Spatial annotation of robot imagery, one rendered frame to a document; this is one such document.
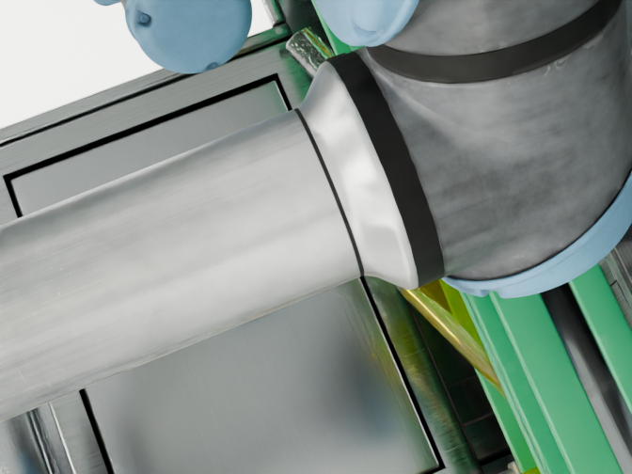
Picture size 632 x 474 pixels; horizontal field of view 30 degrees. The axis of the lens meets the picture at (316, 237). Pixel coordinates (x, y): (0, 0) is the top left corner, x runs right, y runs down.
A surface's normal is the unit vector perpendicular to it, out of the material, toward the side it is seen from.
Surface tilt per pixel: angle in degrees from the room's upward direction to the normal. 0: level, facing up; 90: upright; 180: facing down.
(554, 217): 84
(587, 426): 90
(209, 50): 89
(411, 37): 37
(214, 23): 89
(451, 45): 54
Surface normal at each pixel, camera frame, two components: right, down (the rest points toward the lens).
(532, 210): 0.25, 0.63
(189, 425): 0.00, -0.26
